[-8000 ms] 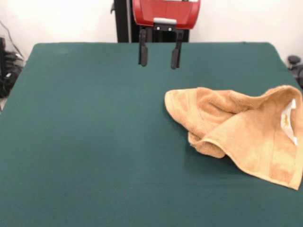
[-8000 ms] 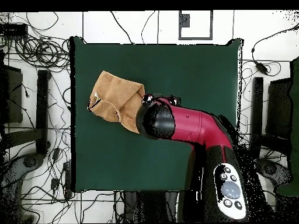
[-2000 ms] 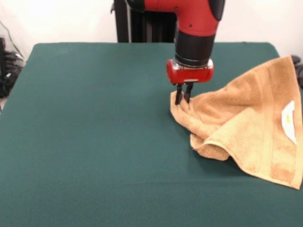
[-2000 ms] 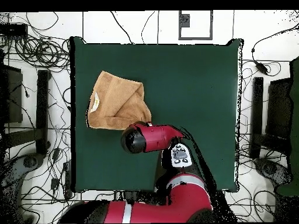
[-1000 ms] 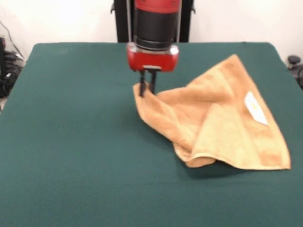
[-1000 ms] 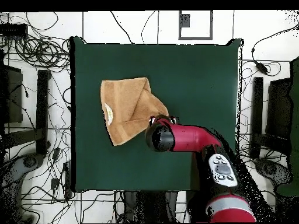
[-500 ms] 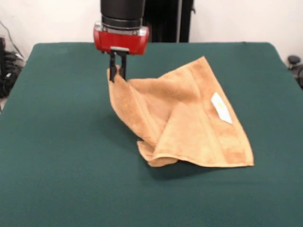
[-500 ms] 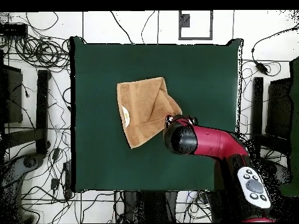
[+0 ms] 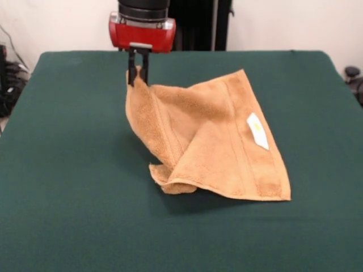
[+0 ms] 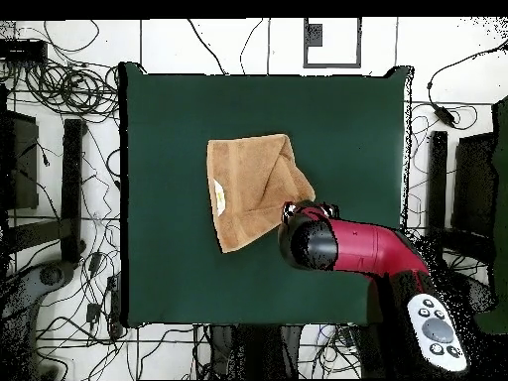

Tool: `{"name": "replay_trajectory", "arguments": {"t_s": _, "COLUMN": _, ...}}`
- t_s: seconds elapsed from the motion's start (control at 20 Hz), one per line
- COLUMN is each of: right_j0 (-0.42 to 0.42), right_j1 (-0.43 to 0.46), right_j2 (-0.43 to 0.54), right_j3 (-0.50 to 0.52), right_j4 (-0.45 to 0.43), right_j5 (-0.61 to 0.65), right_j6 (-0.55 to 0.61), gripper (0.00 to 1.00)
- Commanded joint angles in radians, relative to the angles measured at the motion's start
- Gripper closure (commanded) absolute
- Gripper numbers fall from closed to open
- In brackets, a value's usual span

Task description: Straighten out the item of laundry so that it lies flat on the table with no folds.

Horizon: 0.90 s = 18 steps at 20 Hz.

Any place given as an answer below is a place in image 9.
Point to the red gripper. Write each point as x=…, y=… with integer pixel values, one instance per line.
x=141, y=37

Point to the tan terry towel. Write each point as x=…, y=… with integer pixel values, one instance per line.
x=212, y=141

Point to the dark green table cloth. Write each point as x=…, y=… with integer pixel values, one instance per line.
x=71, y=170

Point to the office chair base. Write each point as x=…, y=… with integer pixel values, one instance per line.
x=353, y=72
x=14, y=85

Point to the black computer box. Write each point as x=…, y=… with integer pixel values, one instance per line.
x=2, y=65

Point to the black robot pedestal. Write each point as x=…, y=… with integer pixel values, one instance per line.
x=198, y=28

